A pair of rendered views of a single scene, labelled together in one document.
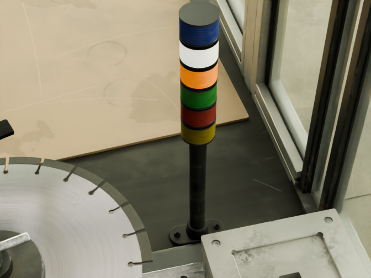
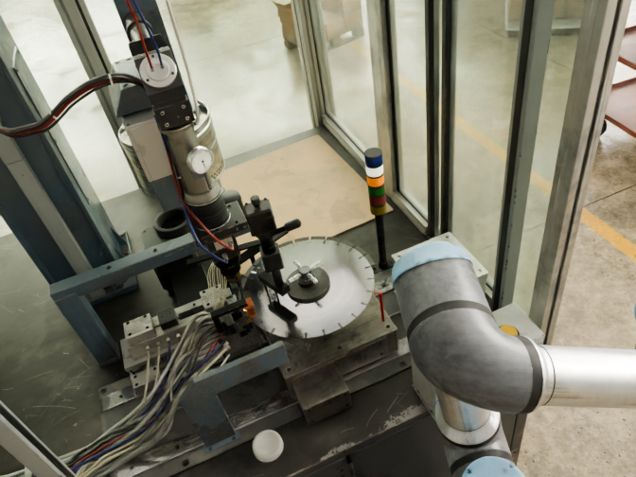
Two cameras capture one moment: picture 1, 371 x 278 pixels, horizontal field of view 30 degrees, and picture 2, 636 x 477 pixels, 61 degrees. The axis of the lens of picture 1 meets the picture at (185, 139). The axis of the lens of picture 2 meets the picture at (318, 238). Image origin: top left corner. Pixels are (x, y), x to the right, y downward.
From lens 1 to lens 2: 0.63 m
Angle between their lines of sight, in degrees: 5
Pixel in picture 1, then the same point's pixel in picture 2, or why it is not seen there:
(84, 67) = (300, 203)
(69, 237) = (334, 263)
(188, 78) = (372, 182)
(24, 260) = (319, 274)
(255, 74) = (392, 186)
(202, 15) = (375, 152)
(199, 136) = (380, 210)
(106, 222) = (349, 255)
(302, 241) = not seen: hidden behind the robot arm
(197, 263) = (388, 277)
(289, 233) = not seen: hidden behind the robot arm
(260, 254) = not seen: hidden behind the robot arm
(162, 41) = (336, 183)
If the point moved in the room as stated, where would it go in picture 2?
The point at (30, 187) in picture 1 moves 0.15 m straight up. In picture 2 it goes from (309, 249) to (299, 205)
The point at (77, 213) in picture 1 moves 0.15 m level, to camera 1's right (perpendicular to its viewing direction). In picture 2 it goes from (334, 254) to (391, 241)
